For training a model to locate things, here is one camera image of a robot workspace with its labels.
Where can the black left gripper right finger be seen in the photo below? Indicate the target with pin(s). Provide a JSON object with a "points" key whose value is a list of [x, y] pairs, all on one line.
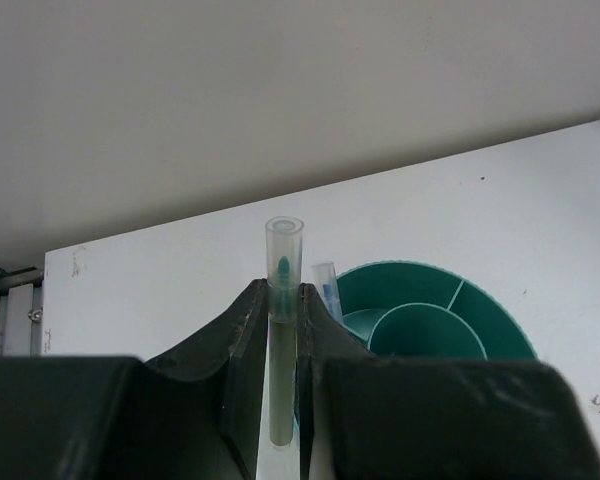
{"points": [[362, 416]]}

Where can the teal round pen holder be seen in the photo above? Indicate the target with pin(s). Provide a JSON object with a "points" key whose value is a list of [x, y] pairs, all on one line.
{"points": [[410, 309]]}

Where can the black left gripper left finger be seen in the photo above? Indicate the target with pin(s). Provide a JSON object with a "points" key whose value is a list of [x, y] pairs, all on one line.
{"points": [[192, 412]]}

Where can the blue highlighter pen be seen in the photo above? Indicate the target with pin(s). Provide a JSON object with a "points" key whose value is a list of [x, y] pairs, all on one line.
{"points": [[327, 286]]}

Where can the aluminium right side rail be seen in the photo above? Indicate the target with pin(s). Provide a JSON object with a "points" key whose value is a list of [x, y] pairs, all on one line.
{"points": [[21, 309]]}

